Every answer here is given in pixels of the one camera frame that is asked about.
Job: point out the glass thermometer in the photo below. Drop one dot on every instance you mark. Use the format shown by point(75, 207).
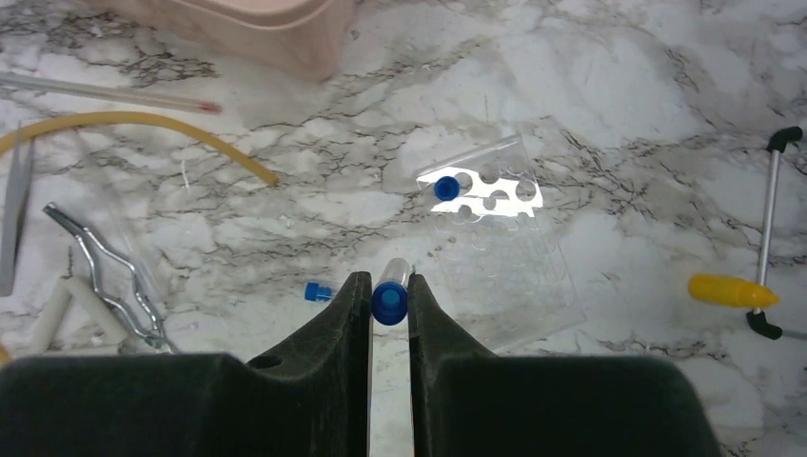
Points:
point(122, 95)

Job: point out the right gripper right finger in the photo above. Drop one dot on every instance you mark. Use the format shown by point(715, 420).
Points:
point(468, 401)

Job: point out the metal crucible tongs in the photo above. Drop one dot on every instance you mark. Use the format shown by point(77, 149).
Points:
point(119, 274)

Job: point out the pink plastic bin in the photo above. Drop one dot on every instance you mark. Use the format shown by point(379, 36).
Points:
point(300, 37)

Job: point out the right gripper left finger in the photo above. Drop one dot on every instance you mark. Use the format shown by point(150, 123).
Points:
point(306, 396)

